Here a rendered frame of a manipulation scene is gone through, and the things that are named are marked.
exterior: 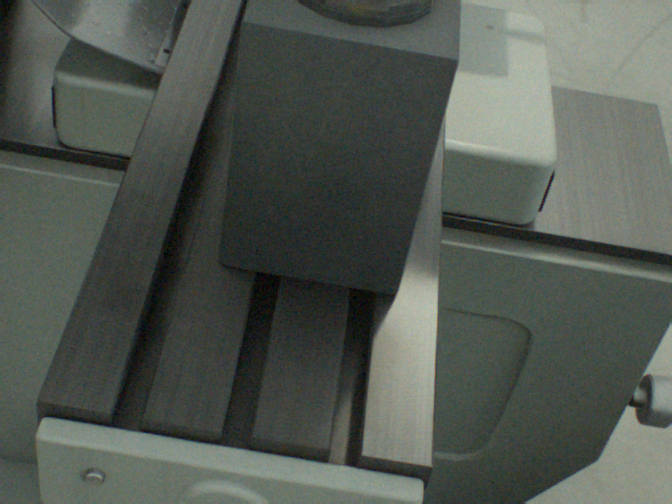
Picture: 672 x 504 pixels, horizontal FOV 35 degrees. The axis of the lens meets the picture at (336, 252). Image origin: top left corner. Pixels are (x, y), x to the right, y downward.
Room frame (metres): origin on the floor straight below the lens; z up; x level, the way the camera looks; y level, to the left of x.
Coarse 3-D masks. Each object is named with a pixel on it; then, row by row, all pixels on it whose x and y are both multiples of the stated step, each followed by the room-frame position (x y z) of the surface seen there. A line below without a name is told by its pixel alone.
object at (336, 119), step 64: (256, 0) 0.52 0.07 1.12; (320, 0) 0.51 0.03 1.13; (384, 0) 0.52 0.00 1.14; (448, 0) 0.56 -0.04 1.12; (256, 64) 0.49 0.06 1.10; (320, 64) 0.49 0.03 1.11; (384, 64) 0.50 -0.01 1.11; (448, 64) 0.50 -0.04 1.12; (256, 128) 0.49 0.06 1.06; (320, 128) 0.49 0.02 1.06; (384, 128) 0.50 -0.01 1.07; (256, 192) 0.49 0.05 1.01; (320, 192) 0.49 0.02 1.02; (384, 192) 0.50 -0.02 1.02; (256, 256) 0.49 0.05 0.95; (320, 256) 0.49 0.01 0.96; (384, 256) 0.50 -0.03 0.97
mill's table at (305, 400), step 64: (192, 0) 0.81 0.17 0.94; (192, 64) 0.71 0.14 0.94; (192, 128) 0.63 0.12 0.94; (128, 192) 0.55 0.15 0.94; (192, 192) 0.59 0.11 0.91; (128, 256) 0.49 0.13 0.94; (192, 256) 0.50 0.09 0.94; (128, 320) 0.43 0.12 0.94; (192, 320) 0.44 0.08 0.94; (256, 320) 0.47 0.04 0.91; (320, 320) 0.46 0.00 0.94; (384, 320) 0.47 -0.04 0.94; (64, 384) 0.38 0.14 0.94; (128, 384) 0.40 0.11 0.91; (192, 384) 0.39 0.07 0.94; (256, 384) 0.42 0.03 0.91; (320, 384) 0.41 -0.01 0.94; (384, 384) 0.42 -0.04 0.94; (64, 448) 0.34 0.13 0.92; (128, 448) 0.35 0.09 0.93; (192, 448) 0.36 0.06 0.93; (256, 448) 0.37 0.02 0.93; (320, 448) 0.37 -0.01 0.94; (384, 448) 0.37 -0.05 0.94
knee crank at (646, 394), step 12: (648, 384) 0.84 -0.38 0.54; (660, 384) 0.83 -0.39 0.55; (636, 396) 0.83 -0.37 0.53; (648, 396) 0.83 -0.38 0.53; (660, 396) 0.82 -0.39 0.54; (636, 408) 0.84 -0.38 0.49; (648, 408) 0.81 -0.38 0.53; (660, 408) 0.81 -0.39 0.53; (648, 420) 0.80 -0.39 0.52; (660, 420) 0.81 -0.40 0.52
